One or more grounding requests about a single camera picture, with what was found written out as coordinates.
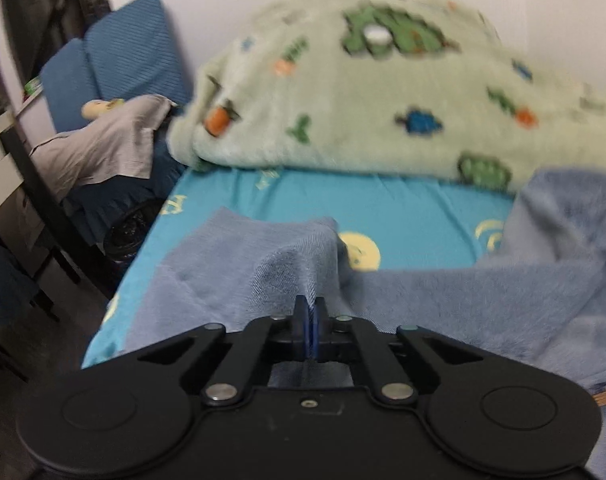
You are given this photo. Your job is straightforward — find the blue cushioned sofa chair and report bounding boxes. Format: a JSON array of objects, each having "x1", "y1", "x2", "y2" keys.
[{"x1": 38, "y1": 0, "x2": 195, "y2": 212}]

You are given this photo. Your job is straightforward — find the yellow plush toy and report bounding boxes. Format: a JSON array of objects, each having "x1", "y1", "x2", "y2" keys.
[{"x1": 80, "y1": 99, "x2": 125, "y2": 122}]

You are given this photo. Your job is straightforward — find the light blue fleece garment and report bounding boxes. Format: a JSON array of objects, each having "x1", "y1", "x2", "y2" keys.
[{"x1": 128, "y1": 171, "x2": 606, "y2": 479}]

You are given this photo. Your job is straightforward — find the grey cloth on chair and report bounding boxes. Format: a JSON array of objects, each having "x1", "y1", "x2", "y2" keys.
[{"x1": 30, "y1": 94, "x2": 174, "y2": 200}]

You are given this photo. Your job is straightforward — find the green dinosaur fleece blanket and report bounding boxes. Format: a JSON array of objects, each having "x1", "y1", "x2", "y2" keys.
[{"x1": 167, "y1": 0, "x2": 606, "y2": 193}]

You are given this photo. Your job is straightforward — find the black round bin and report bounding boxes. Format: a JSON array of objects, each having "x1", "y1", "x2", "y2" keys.
[{"x1": 103, "y1": 198, "x2": 164, "y2": 263}]

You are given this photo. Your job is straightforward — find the turquoise patterned bed sheet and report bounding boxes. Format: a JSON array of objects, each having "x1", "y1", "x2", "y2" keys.
[{"x1": 82, "y1": 169, "x2": 514, "y2": 367}]

